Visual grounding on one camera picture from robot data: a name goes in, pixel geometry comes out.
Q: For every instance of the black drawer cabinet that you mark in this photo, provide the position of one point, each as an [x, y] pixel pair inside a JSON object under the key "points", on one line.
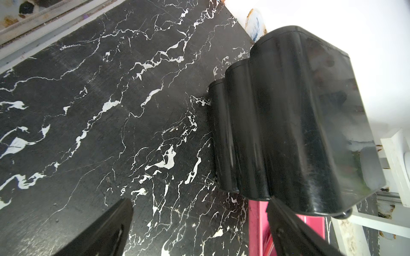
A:
{"points": [[289, 123]]}

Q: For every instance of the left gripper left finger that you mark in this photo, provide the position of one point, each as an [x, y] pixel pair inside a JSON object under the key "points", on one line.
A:
{"points": [[107, 236]]}

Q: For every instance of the white tiered display stand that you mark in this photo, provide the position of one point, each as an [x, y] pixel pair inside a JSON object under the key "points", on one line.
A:
{"points": [[380, 224]]}

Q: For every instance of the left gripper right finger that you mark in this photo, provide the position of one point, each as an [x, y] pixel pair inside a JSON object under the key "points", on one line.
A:
{"points": [[291, 236]]}

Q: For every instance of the pink drawer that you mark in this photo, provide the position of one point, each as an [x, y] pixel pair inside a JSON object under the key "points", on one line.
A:
{"points": [[260, 239]]}

